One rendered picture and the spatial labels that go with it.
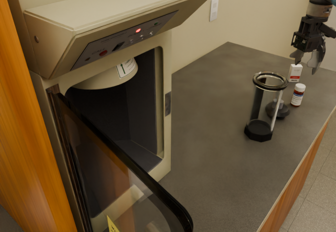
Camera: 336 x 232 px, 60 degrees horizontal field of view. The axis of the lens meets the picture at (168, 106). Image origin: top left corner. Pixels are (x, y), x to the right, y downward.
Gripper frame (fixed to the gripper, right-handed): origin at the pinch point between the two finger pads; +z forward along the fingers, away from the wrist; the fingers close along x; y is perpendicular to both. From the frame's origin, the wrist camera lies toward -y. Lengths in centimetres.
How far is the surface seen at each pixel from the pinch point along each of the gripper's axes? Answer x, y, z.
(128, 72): 16, 74, -21
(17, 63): 37, 92, -37
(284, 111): 5.5, 11.5, 13.9
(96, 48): 31, 83, -34
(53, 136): 25, 92, -17
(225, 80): -29.0, 15.4, 17.5
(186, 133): -2, 50, 18
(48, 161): 37, 92, -22
